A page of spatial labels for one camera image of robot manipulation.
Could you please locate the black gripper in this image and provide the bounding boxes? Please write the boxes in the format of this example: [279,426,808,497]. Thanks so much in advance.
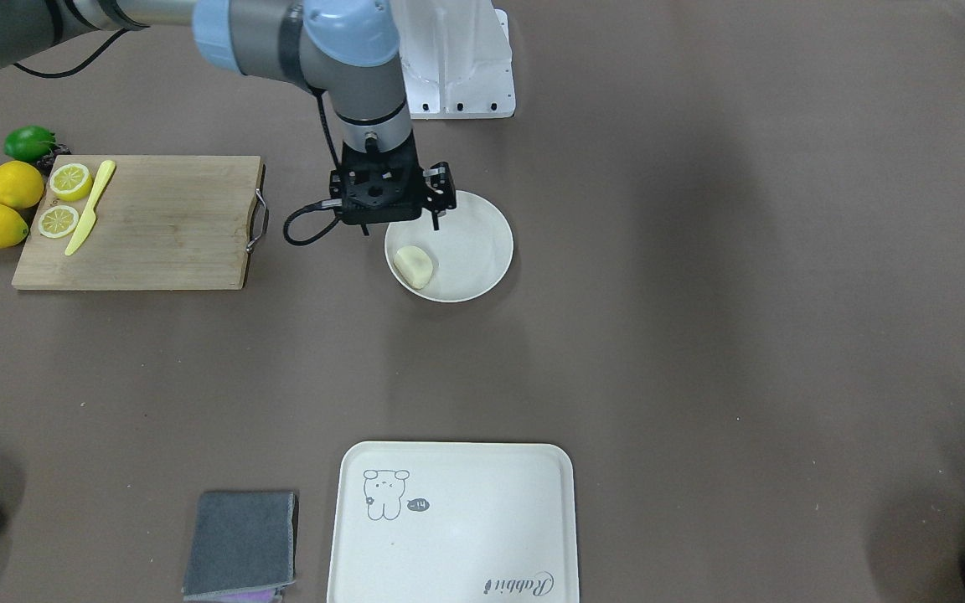
[330,138,457,230]

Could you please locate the pale steamed bun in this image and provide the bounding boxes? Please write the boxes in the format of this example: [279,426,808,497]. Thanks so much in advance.
[394,245,434,291]

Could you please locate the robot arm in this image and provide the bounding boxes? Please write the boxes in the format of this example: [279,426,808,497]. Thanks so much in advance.
[0,1,458,229]

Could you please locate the cream serving tray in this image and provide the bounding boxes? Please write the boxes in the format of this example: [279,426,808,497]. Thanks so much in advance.
[327,441,580,602]

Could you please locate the cream round plate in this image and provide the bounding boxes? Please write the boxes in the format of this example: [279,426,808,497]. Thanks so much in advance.
[384,190,514,304]

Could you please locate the bamboo cutting board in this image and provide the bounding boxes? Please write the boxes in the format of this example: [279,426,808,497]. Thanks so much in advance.
[12,154,265,291]

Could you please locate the yellow plastic knife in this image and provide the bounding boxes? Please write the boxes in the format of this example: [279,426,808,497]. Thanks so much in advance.
[64,159,117,256]

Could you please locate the lemon half slice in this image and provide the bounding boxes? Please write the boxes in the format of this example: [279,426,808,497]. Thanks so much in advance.
[49,162,95,203]
[34,204,80,240]

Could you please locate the grey folded cloth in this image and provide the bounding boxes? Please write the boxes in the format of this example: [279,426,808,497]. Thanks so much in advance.
[183,490,297,602]

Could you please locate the green lime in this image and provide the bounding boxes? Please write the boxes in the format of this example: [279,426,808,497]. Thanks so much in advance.
[3,125,57,163]

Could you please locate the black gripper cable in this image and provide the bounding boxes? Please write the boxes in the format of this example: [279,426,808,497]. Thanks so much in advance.
[283,201,345,247]

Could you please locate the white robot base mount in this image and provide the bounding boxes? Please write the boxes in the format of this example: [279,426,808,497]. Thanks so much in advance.
[390,1,517,120]

